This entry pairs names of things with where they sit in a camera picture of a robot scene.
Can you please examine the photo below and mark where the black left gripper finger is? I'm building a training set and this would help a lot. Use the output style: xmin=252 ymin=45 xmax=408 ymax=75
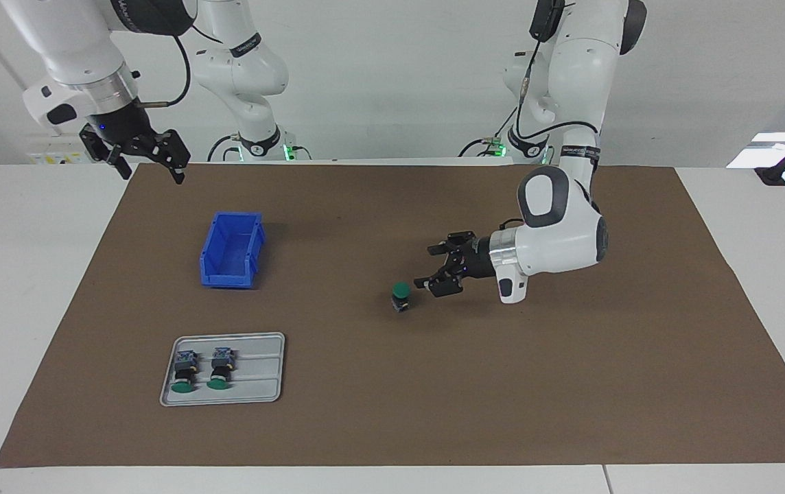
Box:
xmin=413 ymin=269 xmax=467 ymax=298
xmin=427 ymin=231 xmax=479 ymax=260

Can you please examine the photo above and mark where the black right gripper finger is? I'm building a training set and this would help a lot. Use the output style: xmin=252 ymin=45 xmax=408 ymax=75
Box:
xmin=133 ymin=128 xmax=192 ymax=185
xmin=80 ymin=126 xmax=131 ymax=180

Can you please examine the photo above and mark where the brown table mat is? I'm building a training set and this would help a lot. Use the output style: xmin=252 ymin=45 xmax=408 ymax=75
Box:
xmin=0 ymin=163 xmax=785 ymax=469

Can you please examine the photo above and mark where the blue plastic storage bin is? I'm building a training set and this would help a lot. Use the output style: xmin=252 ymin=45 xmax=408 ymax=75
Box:
xmin=199 ymin=211 xmax=267 ymax=290

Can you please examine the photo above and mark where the silver metal tray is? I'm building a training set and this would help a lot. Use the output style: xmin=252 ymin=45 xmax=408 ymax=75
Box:
xmin=160 ymin=333 xmax=286 ymax=407

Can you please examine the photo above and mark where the black base cable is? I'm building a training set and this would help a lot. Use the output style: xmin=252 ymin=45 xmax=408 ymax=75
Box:
xmin=207 ymin=134 xmax=241 ymax=163
xmin=459 ymin=134 xmax=503 ymax=158

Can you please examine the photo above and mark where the white wall socket box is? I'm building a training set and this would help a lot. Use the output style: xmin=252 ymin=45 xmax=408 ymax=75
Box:
xmin=27 ymin=134 xmax=91 ymax=164

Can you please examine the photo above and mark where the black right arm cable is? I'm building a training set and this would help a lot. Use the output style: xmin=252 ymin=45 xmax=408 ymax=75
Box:
xmin=133 ymin=27 xmax=223 ymax=110

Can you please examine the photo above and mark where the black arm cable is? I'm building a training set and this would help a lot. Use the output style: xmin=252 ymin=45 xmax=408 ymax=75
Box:
xmin=133 ymin=27 xmax=223 ymax=110
xmin=499 ymin=41 xmax=602 ymax=231

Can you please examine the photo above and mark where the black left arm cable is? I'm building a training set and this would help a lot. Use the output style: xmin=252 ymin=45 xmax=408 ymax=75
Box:
xmin=499 ymin=41 xmax=602 ymax=231

